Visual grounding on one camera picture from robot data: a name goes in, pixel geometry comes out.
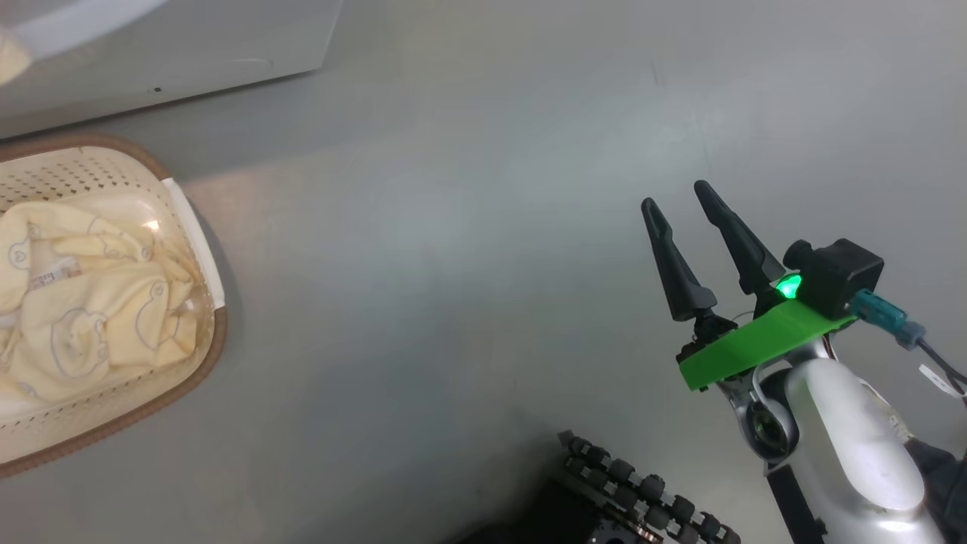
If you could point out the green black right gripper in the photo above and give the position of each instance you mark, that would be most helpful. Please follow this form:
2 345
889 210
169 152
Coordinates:
755 344

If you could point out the pale yellow printed pants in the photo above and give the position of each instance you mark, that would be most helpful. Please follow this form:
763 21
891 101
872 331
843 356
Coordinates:
91 317

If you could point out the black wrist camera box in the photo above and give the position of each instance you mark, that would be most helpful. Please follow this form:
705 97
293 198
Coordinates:
838 276

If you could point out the black robot base roller wheel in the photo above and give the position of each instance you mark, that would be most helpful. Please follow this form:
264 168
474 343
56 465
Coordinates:
627 483

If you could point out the white front-load washing machine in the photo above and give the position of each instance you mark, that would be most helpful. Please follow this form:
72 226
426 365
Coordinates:
189 45

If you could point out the cream perforated laundry basket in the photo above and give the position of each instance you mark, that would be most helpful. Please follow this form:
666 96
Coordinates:
193 227

